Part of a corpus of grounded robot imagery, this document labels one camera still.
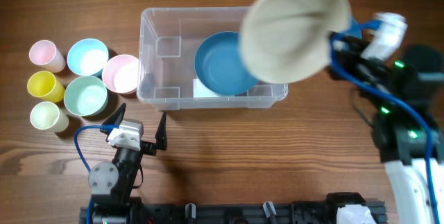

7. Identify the blue cable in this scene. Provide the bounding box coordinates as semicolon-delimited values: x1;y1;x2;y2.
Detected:
73;124;119;224
328;19;441;224

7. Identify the dark blue plate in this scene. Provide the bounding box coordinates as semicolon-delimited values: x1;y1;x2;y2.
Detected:
194;31;258;96
343;17;362;39

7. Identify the pink bowl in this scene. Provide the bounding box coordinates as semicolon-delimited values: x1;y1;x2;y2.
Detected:
101;54;139;94

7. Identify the clear plastic storage container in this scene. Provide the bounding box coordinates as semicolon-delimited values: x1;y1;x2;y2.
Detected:
137;6;289;110

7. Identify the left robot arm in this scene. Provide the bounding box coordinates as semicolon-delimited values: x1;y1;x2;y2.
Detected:
79;104;167;224

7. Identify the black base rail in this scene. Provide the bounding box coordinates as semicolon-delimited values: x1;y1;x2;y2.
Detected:
78;192;388;224

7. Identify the pale green plastic cup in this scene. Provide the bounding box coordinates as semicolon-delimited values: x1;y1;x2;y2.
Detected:
30;101;69;132

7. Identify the right blue cable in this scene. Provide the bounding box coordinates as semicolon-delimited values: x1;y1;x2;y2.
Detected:
328;19;441;224

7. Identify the left blue cable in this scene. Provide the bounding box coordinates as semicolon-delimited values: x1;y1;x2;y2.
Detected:
73;124;119;224

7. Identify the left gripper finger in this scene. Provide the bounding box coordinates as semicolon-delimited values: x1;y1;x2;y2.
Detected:
155;112;167;150
102;103;126;126

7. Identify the mint green bowl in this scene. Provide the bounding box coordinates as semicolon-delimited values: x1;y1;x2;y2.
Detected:
64;76;108;117

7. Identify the yellow plastic cup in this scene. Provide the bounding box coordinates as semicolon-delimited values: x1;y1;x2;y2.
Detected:
27;71;65;103

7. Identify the pink plastic cup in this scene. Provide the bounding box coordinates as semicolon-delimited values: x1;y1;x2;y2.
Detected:
29;40;66;73

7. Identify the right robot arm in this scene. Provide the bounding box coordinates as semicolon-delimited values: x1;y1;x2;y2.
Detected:
330;32;443;223

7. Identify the light blue bowl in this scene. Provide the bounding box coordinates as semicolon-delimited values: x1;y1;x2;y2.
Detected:
67;38;110;76

